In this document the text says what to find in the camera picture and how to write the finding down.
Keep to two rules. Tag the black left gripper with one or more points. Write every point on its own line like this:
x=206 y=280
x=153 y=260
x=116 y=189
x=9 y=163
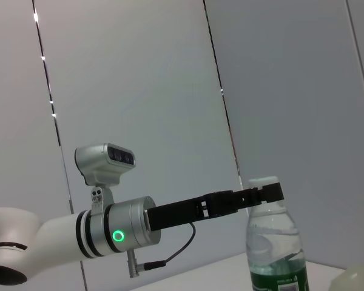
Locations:
x=182 y=213

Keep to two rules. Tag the clear green-label water bottle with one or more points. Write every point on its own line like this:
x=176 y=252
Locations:
x=273 y=242

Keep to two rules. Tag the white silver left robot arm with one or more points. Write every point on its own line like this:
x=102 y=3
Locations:
x=57 y=239

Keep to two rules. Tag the translucent green fruit plate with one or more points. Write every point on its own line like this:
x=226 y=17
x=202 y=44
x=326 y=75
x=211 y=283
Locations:
x=358 y=279

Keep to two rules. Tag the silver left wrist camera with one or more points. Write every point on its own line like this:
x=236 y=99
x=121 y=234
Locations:
x=100 y=160

